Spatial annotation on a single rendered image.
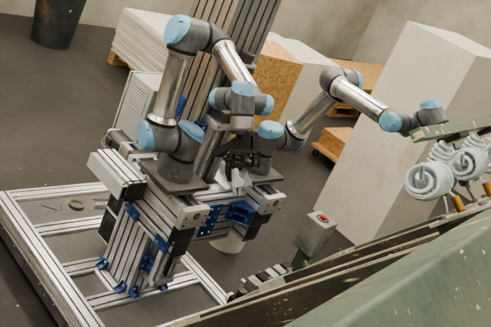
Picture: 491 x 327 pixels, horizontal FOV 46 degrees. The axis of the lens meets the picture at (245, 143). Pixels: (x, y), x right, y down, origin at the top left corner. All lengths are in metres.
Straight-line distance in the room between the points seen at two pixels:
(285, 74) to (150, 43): 2.18
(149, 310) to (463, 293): 2.48
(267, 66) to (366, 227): 1.62
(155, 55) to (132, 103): 3.11
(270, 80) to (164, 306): 1.76
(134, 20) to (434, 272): 5.73
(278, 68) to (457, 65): 1.28
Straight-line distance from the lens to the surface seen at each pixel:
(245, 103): 1.81
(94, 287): 3.06
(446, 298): 0.61
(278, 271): 2.65
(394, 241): 1.89
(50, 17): 6.31
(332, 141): 6.15
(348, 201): 4.89
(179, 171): 2.37
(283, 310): 1.36
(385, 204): 4.72
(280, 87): 4.13
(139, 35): 6.11
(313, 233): 2.84
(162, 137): 2.25
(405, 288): 0.55
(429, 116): 2.33
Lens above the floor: 2.16
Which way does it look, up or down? 22 degrees down
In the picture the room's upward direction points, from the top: 23 degrees clockwise
